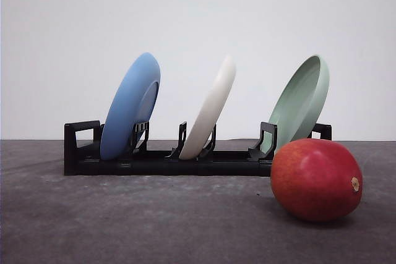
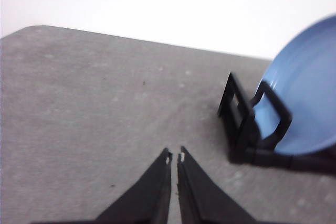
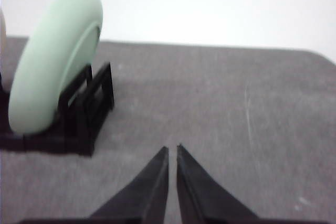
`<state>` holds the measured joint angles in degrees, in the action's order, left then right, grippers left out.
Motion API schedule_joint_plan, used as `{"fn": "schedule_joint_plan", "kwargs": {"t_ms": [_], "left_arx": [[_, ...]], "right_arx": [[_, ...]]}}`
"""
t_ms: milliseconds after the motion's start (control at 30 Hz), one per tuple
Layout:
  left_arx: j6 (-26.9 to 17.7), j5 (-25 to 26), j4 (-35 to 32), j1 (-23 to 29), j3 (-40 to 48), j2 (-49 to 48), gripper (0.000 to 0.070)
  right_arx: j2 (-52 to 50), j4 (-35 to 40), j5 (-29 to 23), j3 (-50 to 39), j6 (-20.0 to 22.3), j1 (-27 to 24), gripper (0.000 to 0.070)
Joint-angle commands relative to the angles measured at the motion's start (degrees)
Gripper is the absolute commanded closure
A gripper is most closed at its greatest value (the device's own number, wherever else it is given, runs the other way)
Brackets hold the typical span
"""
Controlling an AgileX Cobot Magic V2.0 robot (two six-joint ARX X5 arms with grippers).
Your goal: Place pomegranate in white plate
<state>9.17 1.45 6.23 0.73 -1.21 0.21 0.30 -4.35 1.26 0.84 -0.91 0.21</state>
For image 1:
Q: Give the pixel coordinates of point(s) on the red pomegranate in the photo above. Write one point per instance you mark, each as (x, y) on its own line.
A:
(316, 180)

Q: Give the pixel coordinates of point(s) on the green plate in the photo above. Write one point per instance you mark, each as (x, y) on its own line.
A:
(300, 105)

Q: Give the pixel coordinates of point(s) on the black dish rack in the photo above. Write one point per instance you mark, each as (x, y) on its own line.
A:
(83, 154)

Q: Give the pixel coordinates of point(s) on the blue plate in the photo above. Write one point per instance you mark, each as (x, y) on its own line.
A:
(134, 103)

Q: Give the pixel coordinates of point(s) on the white plate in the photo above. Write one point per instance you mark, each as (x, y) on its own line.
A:
(198, 138)

